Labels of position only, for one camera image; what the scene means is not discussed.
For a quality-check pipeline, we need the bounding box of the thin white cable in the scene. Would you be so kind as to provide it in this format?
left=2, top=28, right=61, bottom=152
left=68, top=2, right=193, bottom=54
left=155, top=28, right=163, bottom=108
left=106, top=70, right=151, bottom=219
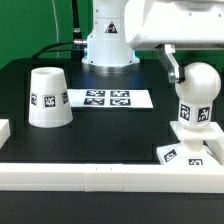
left=51, top=0, right=61, bottom=59

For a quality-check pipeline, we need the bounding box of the white lamp bulb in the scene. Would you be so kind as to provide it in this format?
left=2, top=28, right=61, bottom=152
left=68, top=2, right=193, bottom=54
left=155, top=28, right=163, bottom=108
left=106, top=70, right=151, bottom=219
left=175, top=62, right=221, bottom=130

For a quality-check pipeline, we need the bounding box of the white lamp shade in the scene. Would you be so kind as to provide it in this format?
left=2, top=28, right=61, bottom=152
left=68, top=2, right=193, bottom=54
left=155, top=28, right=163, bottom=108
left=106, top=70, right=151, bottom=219
left=28, top=67, right=73, bottom=128

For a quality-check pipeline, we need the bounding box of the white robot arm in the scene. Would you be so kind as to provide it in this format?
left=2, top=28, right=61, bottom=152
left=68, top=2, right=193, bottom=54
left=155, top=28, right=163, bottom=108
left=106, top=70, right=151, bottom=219
left=82, top=0, right=224, bottom=83

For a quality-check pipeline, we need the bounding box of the white wall block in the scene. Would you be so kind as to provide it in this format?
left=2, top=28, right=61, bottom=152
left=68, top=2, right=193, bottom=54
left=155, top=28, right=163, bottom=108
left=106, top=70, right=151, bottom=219
left=0, top=119, right=10, bottom=149
left=207, top=122, right=224, bottom=166

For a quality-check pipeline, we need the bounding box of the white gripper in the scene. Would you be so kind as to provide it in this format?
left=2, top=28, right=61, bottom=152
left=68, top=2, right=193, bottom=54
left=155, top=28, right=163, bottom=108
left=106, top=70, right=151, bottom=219
left=124, top=0, right=224, bottom=84

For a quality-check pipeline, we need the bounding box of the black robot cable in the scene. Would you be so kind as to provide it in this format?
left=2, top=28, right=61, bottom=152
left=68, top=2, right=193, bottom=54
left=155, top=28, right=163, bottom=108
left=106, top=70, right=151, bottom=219
left=31, top=0, right=88, bottom=59

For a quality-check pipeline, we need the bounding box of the white front rail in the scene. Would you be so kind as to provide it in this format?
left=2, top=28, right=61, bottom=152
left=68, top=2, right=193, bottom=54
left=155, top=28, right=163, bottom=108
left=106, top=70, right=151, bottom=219
left=0, top=163, right=224, bottom=193

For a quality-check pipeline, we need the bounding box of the white marker sheet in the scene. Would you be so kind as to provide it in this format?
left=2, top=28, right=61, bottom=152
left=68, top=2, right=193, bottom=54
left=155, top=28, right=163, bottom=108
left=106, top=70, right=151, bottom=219
left=68, top=89, right=153, bottom=109

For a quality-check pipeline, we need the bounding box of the white left wall block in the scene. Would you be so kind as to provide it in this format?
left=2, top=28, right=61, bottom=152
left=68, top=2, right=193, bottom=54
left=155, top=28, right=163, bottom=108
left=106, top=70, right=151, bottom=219
left=0, top=119, right=10, bottom=149

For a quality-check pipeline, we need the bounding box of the white right wall block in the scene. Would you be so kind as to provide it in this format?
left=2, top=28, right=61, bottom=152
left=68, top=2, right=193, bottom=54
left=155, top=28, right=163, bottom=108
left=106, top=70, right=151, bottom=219
left=207, top=122, right=224, bottom=166

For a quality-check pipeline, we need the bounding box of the white lamp base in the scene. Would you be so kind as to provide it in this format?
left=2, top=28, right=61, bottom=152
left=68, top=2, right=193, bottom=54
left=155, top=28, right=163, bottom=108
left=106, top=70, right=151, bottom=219
left=156, top=121, right=220, bottom=167

